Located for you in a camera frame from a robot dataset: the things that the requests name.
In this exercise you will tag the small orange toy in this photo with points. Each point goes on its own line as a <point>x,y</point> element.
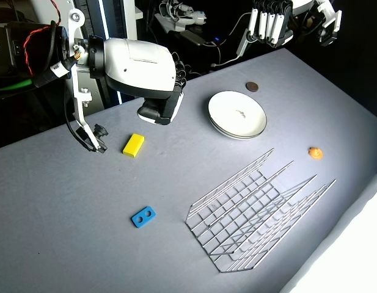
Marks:
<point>316,154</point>

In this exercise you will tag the blue block with two holes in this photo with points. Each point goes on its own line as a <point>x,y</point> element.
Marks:
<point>136,222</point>

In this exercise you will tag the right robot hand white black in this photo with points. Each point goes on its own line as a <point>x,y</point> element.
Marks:
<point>136,67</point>

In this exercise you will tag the yellow rectangular block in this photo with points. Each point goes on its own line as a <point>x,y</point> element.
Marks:
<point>133,145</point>

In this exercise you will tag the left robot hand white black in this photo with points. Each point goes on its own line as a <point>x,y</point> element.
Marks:
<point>269,21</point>

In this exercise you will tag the white plate dark rim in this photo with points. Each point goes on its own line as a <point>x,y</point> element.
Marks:
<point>234,113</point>
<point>237,138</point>

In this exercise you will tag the black power adapter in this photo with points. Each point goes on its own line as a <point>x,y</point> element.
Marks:
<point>192,36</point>

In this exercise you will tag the brown round disc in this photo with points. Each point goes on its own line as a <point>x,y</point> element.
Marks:
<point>252,87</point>

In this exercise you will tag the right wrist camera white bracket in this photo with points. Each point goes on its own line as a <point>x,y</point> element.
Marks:
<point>79,97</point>

